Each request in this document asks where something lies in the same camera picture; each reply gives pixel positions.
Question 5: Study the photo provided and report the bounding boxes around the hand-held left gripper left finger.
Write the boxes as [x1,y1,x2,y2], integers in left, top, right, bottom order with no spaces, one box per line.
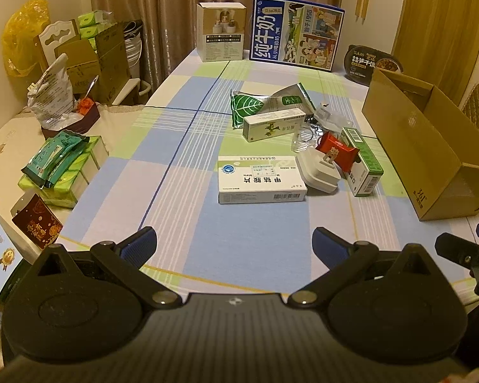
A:
[32,227,182,309]

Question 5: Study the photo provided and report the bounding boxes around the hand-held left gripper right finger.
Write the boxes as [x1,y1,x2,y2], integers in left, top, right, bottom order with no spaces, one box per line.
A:
[287,227,444,309]

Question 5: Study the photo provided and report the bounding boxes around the white power adapter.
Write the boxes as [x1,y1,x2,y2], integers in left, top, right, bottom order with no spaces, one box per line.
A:
[296,149,341,194]

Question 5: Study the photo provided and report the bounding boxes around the green white barcode medicine box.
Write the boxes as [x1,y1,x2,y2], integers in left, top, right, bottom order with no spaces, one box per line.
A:
[340,127,384,197]

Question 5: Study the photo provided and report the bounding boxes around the red snack packet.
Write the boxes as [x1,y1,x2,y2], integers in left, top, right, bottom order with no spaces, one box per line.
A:
[316,131,361,171]

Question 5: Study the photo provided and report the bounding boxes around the brown cardboard box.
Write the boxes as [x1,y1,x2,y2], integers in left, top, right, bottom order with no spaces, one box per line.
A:
[361,68,479,222]

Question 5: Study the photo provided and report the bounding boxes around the clear plastic packaging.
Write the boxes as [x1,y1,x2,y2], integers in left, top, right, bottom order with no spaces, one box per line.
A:
[291,101,358,153]

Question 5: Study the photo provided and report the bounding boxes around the long green white box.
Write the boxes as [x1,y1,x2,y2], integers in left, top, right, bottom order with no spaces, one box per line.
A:
[242,109,306,143]

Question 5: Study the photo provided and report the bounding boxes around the silver green sachet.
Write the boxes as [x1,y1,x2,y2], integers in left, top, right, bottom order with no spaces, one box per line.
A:
[270,82,316,115]

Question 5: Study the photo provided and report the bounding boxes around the green leaf print packet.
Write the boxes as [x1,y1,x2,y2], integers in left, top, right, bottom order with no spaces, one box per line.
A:
[230,90,266,129]

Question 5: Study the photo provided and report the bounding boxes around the checked cloth desktop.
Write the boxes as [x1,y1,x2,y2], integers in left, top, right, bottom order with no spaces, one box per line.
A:
[58,48,479,308]

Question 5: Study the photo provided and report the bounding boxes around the green tissue pack bundle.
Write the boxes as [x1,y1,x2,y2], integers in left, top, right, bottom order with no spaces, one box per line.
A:
[18,136,110,209]

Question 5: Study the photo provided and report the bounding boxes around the dark red gift box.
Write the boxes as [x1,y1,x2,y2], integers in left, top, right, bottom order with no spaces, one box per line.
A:
[11,189,65,251]

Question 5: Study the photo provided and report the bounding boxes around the teal wipe packet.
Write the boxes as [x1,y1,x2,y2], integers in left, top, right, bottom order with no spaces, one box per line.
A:
[22,131,81,181]
[41,138,90,189]

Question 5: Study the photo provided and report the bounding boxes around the white box with gold medal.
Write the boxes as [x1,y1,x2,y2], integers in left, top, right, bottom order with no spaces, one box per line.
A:
[0,203,43,300]

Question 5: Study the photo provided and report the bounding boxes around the dark red tray box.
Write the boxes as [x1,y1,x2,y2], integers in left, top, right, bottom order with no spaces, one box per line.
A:
[41,101,101,135]

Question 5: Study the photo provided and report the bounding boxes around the white plastic stool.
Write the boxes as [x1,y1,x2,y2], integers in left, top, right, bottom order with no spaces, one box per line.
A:
[107,78,153,107]

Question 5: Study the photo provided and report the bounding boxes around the thin metal stick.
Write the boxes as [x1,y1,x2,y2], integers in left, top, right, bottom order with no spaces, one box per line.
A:
[84,75,100,101]

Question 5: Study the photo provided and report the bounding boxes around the beige printed cloth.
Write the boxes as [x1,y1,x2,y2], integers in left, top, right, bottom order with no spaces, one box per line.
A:
[0,101,146,248]

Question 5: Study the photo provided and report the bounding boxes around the silver foil bag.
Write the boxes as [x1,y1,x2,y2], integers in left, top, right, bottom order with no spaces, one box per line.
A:
[27,54,80,129]

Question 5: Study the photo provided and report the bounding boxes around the open carton with flaps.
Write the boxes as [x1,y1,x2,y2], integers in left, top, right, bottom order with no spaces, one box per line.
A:
[34,22,131,103]

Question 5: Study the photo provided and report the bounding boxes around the black instant rice bowl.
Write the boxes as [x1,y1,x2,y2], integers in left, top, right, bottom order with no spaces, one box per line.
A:
[343,45,406,85]

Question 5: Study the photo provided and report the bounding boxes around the metal bucket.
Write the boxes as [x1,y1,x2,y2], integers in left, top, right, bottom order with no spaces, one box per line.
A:
[123,20,145,81]

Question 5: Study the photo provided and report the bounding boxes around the blue milk carton box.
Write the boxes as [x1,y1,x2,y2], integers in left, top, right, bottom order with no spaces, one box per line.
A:
[249,0,346,73]

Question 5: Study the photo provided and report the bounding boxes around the white cutout carton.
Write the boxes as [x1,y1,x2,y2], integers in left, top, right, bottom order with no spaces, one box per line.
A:
[36,20,81,73]

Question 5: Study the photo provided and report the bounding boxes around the white product box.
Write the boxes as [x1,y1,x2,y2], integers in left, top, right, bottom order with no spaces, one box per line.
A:
[195,2,247,63]

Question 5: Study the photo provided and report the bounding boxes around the green tissue packs in carton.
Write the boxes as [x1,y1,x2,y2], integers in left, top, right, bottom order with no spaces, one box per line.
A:
[78,11,114,41]

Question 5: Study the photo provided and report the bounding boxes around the yellow plastic bag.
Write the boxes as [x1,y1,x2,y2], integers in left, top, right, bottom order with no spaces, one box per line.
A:
[4,0,50,88]

